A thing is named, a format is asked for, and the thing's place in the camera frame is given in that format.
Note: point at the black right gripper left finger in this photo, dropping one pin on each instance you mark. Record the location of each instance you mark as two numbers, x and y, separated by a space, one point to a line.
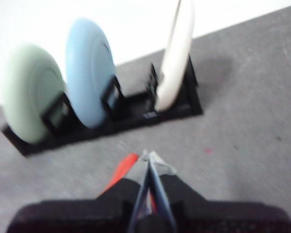
126 190

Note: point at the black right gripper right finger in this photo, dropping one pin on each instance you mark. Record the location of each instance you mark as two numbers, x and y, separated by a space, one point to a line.
174 188

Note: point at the orange carrot with green leaves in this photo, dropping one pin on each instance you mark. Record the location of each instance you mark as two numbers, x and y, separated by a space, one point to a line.
123 167

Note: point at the green round plate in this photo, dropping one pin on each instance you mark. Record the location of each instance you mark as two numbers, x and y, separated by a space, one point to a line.
26 92

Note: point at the black plate rack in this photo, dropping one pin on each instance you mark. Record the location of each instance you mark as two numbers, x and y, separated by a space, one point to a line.
128 121

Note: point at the blue round plate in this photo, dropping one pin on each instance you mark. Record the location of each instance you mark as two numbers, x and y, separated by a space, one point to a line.
87 72

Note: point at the cream white round plate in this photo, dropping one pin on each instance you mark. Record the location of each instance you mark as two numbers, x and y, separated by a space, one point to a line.
174 60

